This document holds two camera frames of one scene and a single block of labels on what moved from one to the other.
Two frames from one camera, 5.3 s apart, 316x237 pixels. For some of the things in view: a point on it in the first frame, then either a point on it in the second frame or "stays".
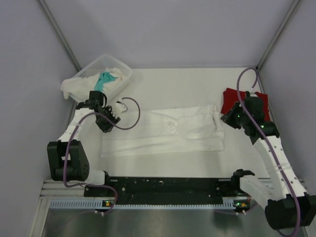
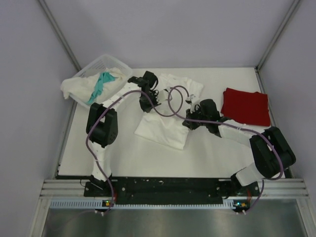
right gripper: x=227 y=117 → x=190 y=115
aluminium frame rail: x=55 y=190 stays
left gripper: x=112 y=118 → x=155 y=97
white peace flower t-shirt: x=167 y=132 → x=164 y=124
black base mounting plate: x=169 y=190 stays
